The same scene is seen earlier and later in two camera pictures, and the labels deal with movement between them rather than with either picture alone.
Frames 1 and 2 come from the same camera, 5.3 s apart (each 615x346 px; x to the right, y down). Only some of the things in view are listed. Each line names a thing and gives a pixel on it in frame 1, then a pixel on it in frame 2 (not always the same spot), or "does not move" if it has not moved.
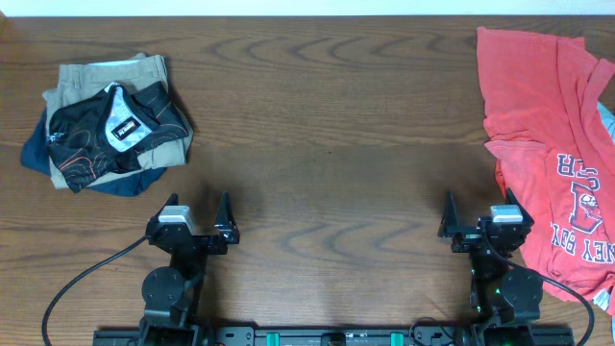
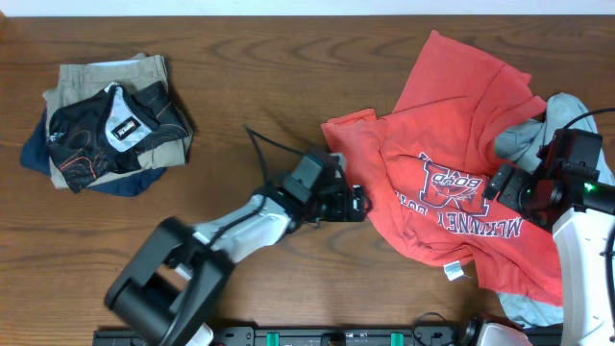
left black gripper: x=201 y=238 to x=358 y=204
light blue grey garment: x=604 y=298 to x=530 y=311
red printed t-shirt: x=554 y=151 to x=425 y=168
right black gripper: x=477 y=236 to x=500 y=180
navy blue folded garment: x=36 y=155 does not move
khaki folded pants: x=134 y=70 does not move
